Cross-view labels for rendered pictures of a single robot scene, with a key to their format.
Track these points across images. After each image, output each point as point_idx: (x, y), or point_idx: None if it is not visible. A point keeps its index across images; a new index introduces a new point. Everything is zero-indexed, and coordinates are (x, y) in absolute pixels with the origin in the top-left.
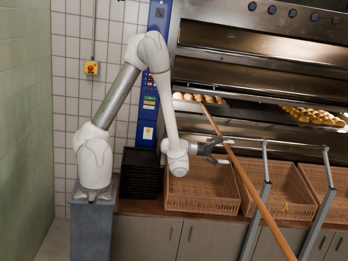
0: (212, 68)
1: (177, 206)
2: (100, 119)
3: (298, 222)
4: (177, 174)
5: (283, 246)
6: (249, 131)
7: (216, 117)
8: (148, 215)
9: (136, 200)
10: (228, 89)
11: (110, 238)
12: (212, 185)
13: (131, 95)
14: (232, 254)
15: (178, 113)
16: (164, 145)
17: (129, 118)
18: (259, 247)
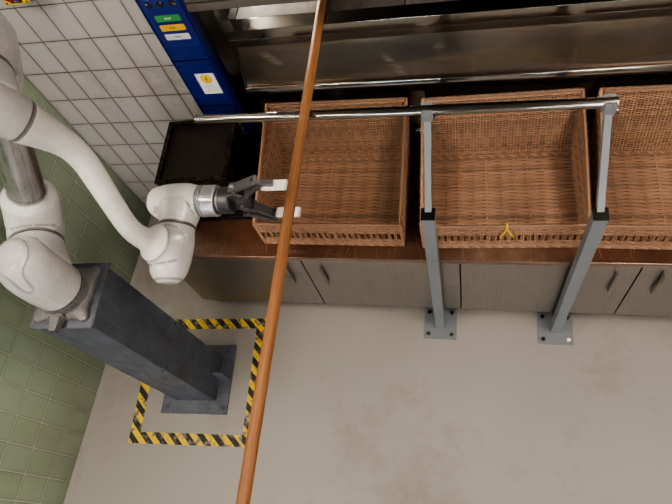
0: None
1: None
2: (12, 193)
3: (546, 253)
4: (165, 283)
5: (238, 488)
6: (445, 34)
7: (344, 22)
8: (235, 257)
9: (220, 222)
10: None
11: (128, 347)
12: (381, 161)
13: (130, 16)
14: (419, 293)
15: (251, 31)
16: (151, 210)
17: (158, 59)
18: (468, 287)
